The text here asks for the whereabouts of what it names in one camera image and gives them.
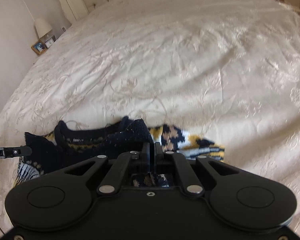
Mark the cream shade table lamp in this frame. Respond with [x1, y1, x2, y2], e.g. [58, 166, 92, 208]
[34, 17, 53, 41]

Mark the wooden photo frame blue picture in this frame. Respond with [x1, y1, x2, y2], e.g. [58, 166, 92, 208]
[31, 40, 48, 56]

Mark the navy yellow patterned knit sweater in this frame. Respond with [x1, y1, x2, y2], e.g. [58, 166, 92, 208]
[14, 116, 225, 188]

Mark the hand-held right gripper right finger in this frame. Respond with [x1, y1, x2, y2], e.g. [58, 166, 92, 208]
[154, 142, 264, 197]

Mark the cream nightstand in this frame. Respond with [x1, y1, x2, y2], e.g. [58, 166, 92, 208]
[277, 0, 300, 13]

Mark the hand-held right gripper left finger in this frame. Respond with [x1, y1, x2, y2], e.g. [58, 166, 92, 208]
[40, 142, 151, 197]

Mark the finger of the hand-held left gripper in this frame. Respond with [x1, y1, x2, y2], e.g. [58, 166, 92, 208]
[2, 146, 33, 159]

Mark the bed with cream embroidered bedspread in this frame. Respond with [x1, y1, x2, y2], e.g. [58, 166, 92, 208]
[0, 0, 300, 240]

